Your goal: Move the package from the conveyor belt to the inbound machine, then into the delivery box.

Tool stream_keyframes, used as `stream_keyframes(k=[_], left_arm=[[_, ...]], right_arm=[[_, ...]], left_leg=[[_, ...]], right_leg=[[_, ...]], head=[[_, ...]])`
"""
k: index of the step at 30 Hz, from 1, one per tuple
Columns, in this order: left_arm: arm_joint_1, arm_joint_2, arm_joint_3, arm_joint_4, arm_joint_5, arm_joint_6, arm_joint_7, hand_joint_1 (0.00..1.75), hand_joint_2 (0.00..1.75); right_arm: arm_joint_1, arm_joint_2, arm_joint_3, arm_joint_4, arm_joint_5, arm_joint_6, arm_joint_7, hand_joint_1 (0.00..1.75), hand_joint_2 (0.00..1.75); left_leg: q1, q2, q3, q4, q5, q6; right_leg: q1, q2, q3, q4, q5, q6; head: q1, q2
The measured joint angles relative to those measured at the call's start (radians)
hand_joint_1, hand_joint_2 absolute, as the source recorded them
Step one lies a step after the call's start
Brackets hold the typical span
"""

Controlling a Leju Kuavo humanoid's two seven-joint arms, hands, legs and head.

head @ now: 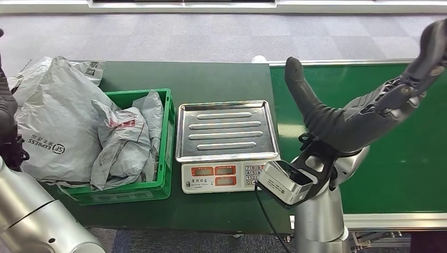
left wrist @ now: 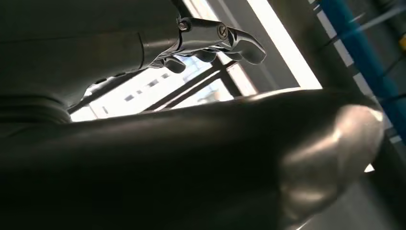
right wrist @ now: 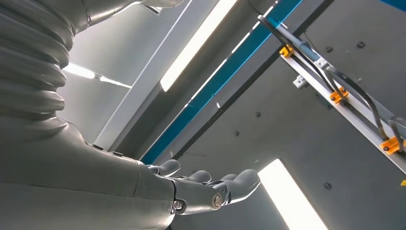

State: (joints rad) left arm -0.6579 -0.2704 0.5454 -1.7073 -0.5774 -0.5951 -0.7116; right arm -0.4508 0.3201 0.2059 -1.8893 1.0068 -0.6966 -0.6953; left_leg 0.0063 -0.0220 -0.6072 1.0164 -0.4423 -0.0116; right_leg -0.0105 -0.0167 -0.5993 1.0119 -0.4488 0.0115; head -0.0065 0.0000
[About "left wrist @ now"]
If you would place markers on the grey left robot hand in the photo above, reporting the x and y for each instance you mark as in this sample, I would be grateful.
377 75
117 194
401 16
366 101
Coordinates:
158 165

